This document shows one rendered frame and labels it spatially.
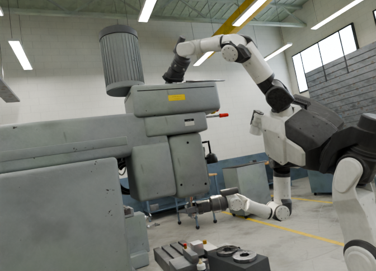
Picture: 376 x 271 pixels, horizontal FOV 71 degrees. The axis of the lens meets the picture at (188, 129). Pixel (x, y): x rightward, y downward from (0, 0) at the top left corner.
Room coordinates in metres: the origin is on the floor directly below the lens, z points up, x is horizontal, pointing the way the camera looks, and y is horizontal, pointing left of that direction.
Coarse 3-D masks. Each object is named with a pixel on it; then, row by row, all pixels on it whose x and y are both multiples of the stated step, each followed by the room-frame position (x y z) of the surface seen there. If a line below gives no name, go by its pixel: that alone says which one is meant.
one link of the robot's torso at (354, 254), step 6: (354, 246) 1.06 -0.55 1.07; (348, 252) 1.08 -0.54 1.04; (354, 252) 1.05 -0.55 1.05; (360, 252) 1.04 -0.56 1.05; (366, 252) 1.02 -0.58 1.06; (348, 258) 1.07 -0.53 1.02; (354, 258) 1.05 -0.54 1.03; (360, 258) 1.03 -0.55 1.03; (366, 258) 1.02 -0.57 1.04; (372, 258) 1.01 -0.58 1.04; (348, 264) 1.08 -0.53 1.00; (354, 264) 1.06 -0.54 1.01; (360, 264) 1.04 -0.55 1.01; (366, 264) 1.02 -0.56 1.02; (372, 264) 1.01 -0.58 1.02; (348, 270) 1.09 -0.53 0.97; (354, 270) 1.06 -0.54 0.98; (360, 270) 1.04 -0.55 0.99; (366, 270) 1.02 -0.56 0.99; (372, 270) 1.02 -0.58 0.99
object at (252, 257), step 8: (224, 248) 1.13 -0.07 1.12; (232, 248) 1.11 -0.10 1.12; (208, 256) 1.12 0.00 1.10; (216, 256) 1.09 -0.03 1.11; (224, 256) 1.07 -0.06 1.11; (232, 256) 1.06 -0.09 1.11; (240, 256) 1.01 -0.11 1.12; (248, 256) 1.00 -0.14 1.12; (256, 256) 1.01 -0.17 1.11; (264, 256) 1.01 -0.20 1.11; (216, 264) 1.08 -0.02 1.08; (224, 264) 1.03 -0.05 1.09; (232, 264) 1.00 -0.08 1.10; (240, 264) 0.98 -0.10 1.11; (248, 264) 0.97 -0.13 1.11; (256, 264) 0.97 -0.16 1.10; (264, 264) 0.99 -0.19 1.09
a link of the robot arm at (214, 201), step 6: (210, 198) 1.44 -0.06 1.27; (216, 198) 1.42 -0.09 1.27; (198, 204) 1.39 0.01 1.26; (204, 204) 1.40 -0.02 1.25; (210, 204) 1.42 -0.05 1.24; (216, 204) 1.40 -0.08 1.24; (198, 210) 1.41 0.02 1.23; (204, 210) 1.40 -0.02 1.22; (210, 210) 1.42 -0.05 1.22; (216, 210) 1.41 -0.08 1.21
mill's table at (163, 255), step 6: (180, 240) 1.99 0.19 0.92; (162, 246) 1.92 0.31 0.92; (168, 246) 1.90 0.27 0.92; (174, 246) 1.88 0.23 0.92; (180, 246) 1.86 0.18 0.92; (156, 252) 1.83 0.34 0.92; (162, 252) 1.81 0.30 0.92; (168, 252) 1.79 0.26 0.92; (174, 252) 1.77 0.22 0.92; (180, 252) 1.76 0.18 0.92; (156, 258) 1.86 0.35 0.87; (162, 258) 1.70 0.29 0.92; (168, 258) 1.68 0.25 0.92; (174, 258) 1.67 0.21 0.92; (162, 264) 1.72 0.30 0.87; (168, 264) 1.59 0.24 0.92; (168, 270) 1.60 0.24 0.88
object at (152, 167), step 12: (156, 144) 1.26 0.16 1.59; (168, 144) 1.29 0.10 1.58; (132, 156) 1.22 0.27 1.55; (144, 156) 1.23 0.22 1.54; (156, 156) 1.26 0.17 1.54; (168, 156) 1.28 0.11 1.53; (132, 168) 1.25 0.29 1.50; (144, 168) 1.23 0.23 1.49; (156, 168) 1.25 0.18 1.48; (168, 168) 1.28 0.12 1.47; (132, 180) 1.29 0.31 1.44; (144, 180) 1.23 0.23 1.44; (156, 180) 1.25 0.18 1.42; (168, 180) 1.27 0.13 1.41; (132, 192) 1.34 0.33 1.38; (144, 192) 1.22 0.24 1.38; (156, 192) 1.25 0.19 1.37; (168, 192) 1.27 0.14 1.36
